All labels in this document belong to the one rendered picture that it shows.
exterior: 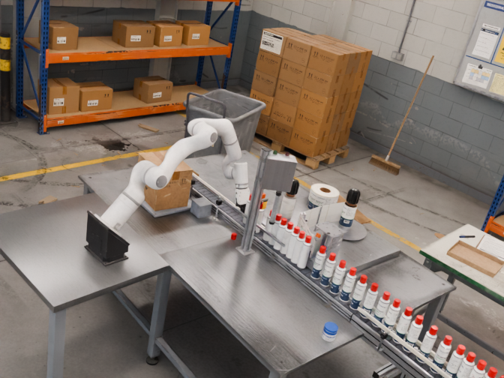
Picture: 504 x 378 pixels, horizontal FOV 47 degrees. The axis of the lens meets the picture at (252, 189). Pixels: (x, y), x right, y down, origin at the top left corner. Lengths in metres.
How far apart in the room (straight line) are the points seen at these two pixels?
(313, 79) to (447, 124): 1.86
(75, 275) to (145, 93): 4.70
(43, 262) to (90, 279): 0.27
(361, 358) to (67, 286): 1.94
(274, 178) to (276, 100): 3.94
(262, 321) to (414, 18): 5.45
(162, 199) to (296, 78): 3.55
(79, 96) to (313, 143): 2.77
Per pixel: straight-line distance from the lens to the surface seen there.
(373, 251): 3.76
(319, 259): 3.24
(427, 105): 7.68
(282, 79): 7.02
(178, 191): 3.73
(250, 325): 2.95
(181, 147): 3.24
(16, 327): 4.12
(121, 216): 3.17
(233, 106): 6.49
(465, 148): 7.53
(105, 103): 7.18
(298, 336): 2.97
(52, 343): 3.14
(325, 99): 6.70
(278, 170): 3.19
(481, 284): 4.03
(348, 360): 3.91
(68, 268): 3.19
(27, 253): 3.30
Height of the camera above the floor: 2.69
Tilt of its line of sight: 26 degrees down
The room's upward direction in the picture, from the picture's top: 12 degrees clockwise
